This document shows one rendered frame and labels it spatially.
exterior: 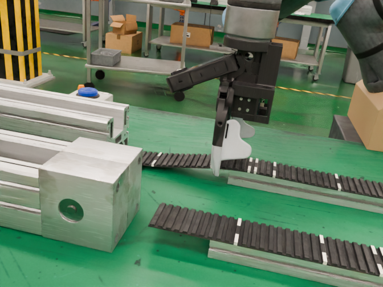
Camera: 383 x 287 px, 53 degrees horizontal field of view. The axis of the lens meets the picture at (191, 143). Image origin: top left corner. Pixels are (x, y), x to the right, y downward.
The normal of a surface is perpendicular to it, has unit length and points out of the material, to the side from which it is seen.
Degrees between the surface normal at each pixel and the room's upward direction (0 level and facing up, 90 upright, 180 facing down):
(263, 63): 90
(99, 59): 90
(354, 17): 107
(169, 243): 0
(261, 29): 90
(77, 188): 90
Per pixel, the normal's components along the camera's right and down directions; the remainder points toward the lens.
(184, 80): -0.24, 0.33
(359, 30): -0.55, 0.63
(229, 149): -0.18, 0.09
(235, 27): -0.65, 0.25
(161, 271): 0.10, -0.91
